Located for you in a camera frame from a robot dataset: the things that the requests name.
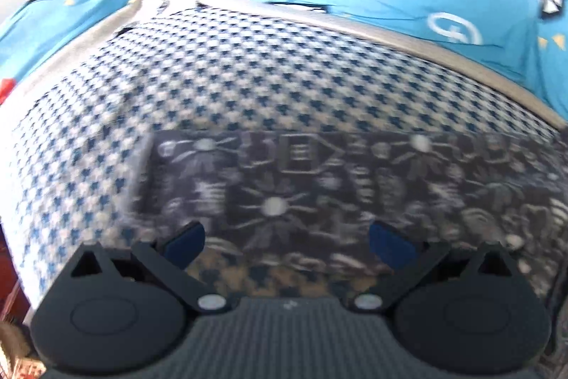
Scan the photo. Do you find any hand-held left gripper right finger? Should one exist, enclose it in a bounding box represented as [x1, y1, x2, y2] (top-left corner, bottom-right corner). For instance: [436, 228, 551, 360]
[350, 221, 512, 314]

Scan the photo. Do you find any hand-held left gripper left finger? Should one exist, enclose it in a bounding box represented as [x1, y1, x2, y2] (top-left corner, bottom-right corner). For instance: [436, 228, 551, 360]
[70, 222, 232, 314]

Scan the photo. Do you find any grey doodle-print fleece jacket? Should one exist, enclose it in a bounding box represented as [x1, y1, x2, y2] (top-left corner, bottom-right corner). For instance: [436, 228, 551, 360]
[132, 129, 568, 301]

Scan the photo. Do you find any houndstooth sofa mat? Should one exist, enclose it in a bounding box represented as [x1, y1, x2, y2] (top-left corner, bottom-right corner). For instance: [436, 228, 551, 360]
[0, 2, 568, 311]

